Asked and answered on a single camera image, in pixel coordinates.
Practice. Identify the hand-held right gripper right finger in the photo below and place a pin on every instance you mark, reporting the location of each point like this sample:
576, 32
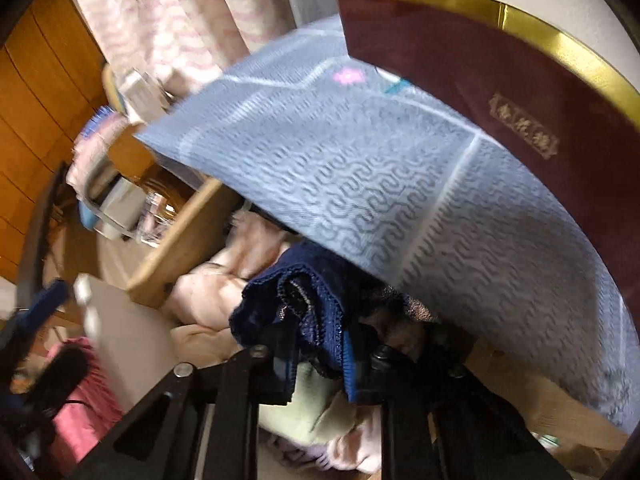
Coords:
356, 380

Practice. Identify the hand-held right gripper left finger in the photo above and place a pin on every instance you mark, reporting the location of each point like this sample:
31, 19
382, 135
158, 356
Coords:
235, 400

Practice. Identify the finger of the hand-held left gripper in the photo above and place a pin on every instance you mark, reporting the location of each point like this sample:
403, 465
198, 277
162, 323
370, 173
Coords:
47, 297

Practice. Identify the pale green underwear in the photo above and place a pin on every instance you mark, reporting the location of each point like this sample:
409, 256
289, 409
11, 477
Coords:
300, 410

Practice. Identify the navy blue lace underwear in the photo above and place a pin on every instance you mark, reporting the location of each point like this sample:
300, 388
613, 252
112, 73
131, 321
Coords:
300, 300

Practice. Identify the wooden drawer with white front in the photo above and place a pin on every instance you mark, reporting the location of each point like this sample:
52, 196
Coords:
185, 240

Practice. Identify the maroon box with gold interior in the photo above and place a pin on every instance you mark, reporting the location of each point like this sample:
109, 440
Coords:
450, 75

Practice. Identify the peach pink underwear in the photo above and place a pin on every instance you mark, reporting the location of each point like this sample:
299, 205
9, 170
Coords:
210, 300

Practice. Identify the pink cloth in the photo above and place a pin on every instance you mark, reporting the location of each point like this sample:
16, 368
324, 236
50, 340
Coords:
85, 410

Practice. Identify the wooden side table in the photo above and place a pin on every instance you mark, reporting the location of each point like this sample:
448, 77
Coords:
130, 155

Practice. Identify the blue pleated item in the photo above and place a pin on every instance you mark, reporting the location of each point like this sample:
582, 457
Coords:
92, 122

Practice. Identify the wooden wardrobe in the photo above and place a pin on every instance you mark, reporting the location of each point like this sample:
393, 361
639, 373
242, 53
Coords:
40, 110

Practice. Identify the blue patterned table cover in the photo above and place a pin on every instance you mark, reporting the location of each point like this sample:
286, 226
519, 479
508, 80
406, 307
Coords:
350, 170

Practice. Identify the blue yellow chair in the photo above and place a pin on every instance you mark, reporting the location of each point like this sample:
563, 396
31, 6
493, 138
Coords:
111, 85

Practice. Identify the white carton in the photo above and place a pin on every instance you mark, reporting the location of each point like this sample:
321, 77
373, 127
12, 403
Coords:
140, 92

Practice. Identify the pink starfish curtain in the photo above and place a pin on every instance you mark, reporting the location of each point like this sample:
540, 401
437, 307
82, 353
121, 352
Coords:
190, 20

